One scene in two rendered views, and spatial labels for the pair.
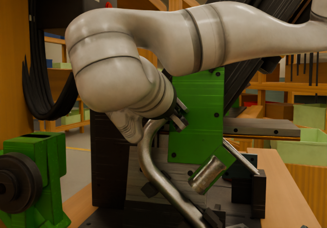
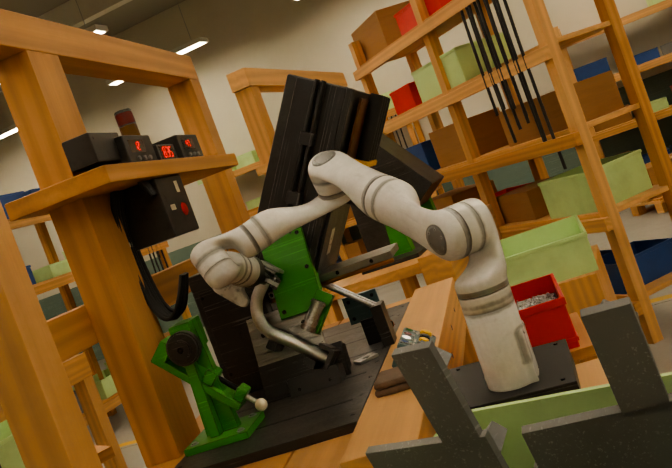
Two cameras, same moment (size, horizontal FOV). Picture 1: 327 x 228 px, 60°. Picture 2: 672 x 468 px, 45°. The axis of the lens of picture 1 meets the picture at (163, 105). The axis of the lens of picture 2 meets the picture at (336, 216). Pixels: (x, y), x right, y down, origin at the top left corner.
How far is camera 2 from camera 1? 139 cm
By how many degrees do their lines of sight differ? 4
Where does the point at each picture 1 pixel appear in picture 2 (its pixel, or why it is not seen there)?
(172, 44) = (242, 245)
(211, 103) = (299, 258)
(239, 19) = (269, 221)
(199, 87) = (285, 248)
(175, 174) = (292, 328)
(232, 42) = (270, 233)
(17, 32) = (129, 260)
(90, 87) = (213, 278)
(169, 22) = (237, 235)
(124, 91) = (228, 275)
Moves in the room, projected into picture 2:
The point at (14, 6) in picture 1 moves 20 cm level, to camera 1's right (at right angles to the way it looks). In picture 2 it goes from (121, 242) to (201, 213)
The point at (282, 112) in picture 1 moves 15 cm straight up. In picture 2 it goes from (528, 203) to (520, 179)
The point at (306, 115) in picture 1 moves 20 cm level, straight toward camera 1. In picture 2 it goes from (564, 194) to (559, 200)
